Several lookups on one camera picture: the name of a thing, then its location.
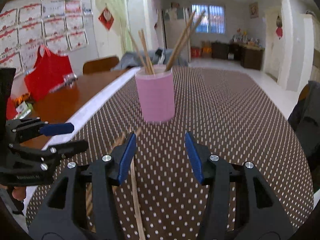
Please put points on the green box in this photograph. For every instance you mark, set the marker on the green box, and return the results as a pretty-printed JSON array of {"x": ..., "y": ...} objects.
[{"x": 23, "y": 110}]

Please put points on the green curtain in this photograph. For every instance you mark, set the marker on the green curtain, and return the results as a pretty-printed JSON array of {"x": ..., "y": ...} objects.
[{"x": 112, "y": 10}]

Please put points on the orange cardboard box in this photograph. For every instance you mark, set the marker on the orange cardboard box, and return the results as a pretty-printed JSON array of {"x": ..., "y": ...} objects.
[{"x": 206, "y": 50}]

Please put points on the barred window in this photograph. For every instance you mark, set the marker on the barred window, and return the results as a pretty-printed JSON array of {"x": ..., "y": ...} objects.
[{"x": 208, "y": 18}]

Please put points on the small framed wall picture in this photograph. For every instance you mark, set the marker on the small framed wall picture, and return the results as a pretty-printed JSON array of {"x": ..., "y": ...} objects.
[{"x": 253, "y": 10}]

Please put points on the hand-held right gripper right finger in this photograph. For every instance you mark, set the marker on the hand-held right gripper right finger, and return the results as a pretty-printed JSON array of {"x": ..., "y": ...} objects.
[{"x": 195, "y": 160}]

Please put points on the white underlay cloth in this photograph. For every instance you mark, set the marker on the white underlay cloth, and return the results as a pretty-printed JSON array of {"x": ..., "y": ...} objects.
[{"x": 95, "y": 105}]

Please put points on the red cardboard box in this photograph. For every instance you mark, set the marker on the red cardboard box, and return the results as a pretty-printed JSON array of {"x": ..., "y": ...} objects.
[{"x": 195, "y": 52}]

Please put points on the red diamond wall decoration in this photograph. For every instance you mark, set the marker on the red diamond wall decoration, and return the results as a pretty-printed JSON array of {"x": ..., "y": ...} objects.
[{"x": 107, "y": 16}]

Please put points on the clear plastic bag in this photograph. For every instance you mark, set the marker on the clear plastic bag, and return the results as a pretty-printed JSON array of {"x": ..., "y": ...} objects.
[{"x": 70, "y": 80}]

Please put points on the white door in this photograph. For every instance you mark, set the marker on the white door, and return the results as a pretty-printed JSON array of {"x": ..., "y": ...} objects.
[{"x": 271, "y": 55}]

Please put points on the wall of award certificates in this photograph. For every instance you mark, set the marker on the wall of award certificates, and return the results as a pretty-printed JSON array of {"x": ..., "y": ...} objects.
[{"x": 55, "y": 27}]

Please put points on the white refrigerator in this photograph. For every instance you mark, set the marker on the white refrigerator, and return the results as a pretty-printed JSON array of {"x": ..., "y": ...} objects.
[{"x": 176, "y": 35}]

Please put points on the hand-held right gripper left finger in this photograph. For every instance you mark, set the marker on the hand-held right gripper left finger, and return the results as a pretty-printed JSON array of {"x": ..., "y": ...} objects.
[{"x": 126, "y": 160}]

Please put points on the grey jacket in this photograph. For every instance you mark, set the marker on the grey jacket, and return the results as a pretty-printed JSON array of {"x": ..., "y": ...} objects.
[{"x": 130, "y": 60}]

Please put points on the brown polka dot tablecloth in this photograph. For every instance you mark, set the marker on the brown polka dot tablecloth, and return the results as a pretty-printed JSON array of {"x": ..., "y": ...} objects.
[{"x": 212, "y": 105}]

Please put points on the person's left hand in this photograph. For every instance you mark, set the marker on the person's left hand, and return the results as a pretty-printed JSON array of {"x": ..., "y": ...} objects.
[{"x": 18, "y": 193}]

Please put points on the red tote bag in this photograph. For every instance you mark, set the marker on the red tote bag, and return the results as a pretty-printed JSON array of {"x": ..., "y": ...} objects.
[{"x": 50, "y": 75}]

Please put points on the red hanging door ornament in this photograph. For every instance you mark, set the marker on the red hanging door ornament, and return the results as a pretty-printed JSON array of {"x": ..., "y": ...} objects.
[{"x": 279, "y": 31}]

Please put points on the dark wooden desk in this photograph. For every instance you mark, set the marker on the dark wooden desk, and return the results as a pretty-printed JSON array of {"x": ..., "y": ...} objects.
[{"x": 247, "y": 57}]

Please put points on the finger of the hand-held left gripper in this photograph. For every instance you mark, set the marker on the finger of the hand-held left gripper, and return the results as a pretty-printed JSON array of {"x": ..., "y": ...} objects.
[
  {"x": 72, "y": 147},
  {"x": 57, "y": 128}
]

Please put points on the dark jacket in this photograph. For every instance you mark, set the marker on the dark jacket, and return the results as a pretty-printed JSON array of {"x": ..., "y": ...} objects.
[{"x": 307, "y": 120}]

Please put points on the pink cup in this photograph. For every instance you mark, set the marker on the pink cup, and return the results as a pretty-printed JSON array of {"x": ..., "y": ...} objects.
[{"x": 156, "y": 97}]

